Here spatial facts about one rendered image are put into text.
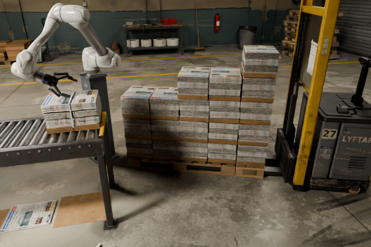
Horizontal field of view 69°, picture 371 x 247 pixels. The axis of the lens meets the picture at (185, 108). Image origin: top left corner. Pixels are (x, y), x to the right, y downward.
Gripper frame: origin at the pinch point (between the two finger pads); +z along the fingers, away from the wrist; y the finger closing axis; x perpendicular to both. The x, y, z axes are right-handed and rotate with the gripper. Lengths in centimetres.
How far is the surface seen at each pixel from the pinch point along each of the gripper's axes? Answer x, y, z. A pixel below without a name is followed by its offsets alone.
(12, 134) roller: 6, 48, -27
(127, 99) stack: -46, 9, 48
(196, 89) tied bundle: -23, -32, 99
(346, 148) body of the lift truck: 38, -48, 226
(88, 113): 13.1, 9.8, 16.8
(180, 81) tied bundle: -28, -32, 83
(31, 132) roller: 5.7, 42.4, -15.7
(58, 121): 12.8, 22.9, -0.9
